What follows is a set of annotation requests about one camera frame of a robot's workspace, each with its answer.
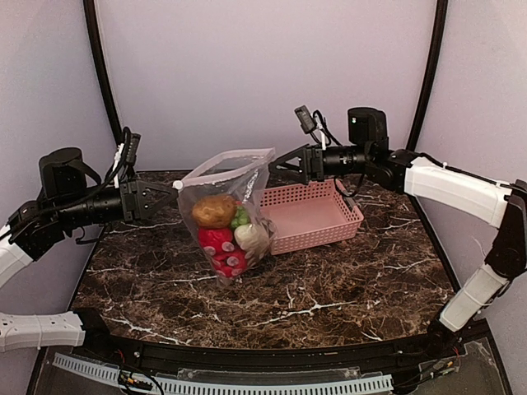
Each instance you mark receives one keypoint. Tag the brown toy potato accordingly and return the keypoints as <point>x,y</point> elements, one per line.
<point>214,211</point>

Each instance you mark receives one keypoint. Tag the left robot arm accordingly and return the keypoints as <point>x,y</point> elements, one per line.
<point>73,196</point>

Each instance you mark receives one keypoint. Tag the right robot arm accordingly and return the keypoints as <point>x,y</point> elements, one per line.
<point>419,175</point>

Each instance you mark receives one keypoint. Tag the pink perforated plastic basket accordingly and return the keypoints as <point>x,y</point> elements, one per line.
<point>307,216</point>

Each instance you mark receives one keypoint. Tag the clear zip top bag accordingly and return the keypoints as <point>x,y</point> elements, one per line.
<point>242,174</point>

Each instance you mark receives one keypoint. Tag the red toy fruit front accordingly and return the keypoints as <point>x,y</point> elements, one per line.
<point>216,241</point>

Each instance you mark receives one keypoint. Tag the black frame post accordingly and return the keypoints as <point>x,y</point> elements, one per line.
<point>429,75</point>
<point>98,57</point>

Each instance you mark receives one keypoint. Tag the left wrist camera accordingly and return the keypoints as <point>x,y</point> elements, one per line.
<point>125,152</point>

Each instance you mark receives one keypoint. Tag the right black frame post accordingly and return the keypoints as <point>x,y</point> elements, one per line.
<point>429,75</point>

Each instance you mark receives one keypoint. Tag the white toy radish with leaves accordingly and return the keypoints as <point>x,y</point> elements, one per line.
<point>247,237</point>

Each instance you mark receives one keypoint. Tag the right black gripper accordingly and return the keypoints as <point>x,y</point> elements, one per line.
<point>314,163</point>

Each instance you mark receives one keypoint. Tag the black front table rail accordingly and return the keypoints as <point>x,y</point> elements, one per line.
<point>387,356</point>

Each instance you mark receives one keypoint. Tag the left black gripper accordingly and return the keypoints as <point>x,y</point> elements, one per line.
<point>129,200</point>

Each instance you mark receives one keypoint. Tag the left black frame post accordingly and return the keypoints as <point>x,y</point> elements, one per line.
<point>98,57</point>

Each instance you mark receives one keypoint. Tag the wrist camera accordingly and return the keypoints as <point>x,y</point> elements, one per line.
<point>312,127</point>
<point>125,152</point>

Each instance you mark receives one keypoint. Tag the red toy fruit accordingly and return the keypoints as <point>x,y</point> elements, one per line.
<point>230,264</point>
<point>216,241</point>

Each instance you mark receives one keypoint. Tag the green toy grapes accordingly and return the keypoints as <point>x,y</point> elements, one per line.
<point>242,217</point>

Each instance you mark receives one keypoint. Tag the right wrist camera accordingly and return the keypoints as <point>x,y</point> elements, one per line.
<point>312,127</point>

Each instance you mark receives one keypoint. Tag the white slotted cable duct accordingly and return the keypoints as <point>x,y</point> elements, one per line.
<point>201,381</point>

